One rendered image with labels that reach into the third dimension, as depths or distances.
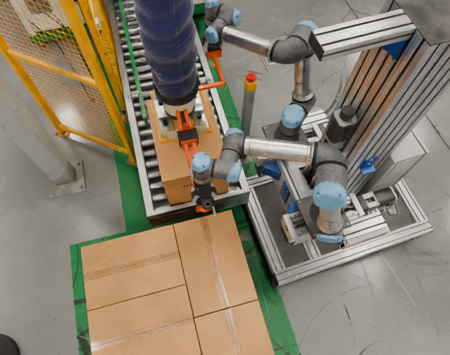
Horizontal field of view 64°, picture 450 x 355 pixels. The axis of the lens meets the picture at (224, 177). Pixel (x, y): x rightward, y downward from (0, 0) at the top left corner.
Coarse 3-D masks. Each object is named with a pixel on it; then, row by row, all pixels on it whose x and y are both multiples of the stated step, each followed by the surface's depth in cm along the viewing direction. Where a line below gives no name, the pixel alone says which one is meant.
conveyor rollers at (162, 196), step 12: (132, 0) 330; (132, 12) 329; (120, 24) 317; (132, 24) 319; (132, 36) 311; (132, 48) 308; (144, 60) 300; (132, 72) 295; (144, 84) 288; (204, 84) 291; (132, 96) 283; (144, 96) 285; (216, 120) 276; (144, 132) 268; (144, 144) 264; (144, 156) 261; (168, 204) 243
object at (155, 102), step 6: (156, 102) 204; (162, 102) 201; (156, 114) 201; (156, 120) 199; (162, 120) 198; (168, 120) 199; (156, 126) 198; (162, 126) 197; (168, 126) 197; (174, 126) 198; (162, 132) 195; (162, 138) 194
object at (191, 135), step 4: (180, 128) 181; (184, 128) 180; (188, 128) 181; (192, 128) 182; (180, 132) 181; (184, 132) 181; (188, 132) 181; (192, 132) 181; (196, 132) 180; (180, 136) 180; (184, 136) 180; (188, 136) 180; (192, 136) 180; (196, 136) 179; (180, 140) 179; (184, 140) 179; (188, 140) 177; (192, 140) 178; (196, 140) 178; (180, 144) 181; (188, 144) 180; (196, 144) 182; (184, 148) 182
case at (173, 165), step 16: (208, 112) 228; (176, 128) 222; (160, 144) 217; (176, 144) 217; (208, 144) 217; (160, 160) 212; (176, 160) 212; (176, 176) 208; (176, 192) 223; (224, 192) 243
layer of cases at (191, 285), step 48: (144, 240) 232; (192, 240) 233; (240, 240) 234; (96, 288) 219; (144, 288) 219; (192, 288) 220; (240, 288) 220; (96, 336) 207; (144, 336) 208; (192, 336) 208; (240, 336) 208
